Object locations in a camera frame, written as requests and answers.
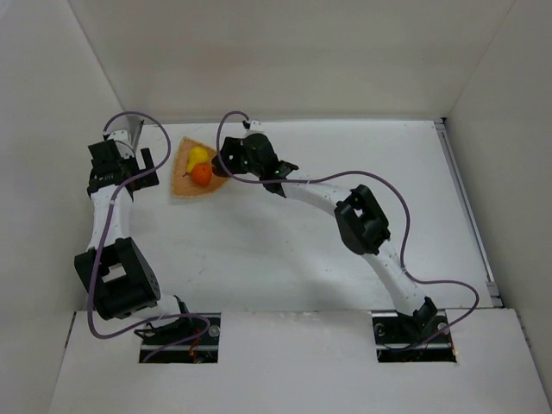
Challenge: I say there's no orange fake orange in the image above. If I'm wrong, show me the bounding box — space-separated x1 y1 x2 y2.
190 163 212 187

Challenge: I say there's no yellow fake pear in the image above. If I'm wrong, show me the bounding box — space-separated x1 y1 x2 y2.
184 147 209 176

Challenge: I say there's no dark red fake apple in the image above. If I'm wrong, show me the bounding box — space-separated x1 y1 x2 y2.
212 164 224 177

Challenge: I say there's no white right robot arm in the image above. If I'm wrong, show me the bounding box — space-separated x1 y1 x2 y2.
212 132 437 336

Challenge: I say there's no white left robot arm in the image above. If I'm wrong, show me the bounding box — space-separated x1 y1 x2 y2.
74 136 187 320

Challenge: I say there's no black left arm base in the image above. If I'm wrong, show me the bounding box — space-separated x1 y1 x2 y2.
134 313 222 364

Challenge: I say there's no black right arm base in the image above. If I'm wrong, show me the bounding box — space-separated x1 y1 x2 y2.
372 298 456 363

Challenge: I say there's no woven orange fruit basket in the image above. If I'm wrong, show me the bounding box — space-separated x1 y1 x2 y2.
172 137 229 198

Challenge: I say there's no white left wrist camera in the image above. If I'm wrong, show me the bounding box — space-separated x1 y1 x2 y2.
103 129 135 159

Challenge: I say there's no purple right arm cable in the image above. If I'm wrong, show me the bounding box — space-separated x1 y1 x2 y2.
214 110 480 346

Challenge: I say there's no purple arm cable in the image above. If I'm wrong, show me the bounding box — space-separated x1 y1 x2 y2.
87 111 212 363
214 110 480 346

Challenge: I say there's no aluminium table edge rail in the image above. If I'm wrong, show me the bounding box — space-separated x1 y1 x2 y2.
127 116 144 151

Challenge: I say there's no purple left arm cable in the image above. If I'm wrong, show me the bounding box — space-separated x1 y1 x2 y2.
87 111 212 363

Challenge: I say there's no right aluminium table rail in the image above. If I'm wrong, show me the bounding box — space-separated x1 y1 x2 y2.
434 118 504 308

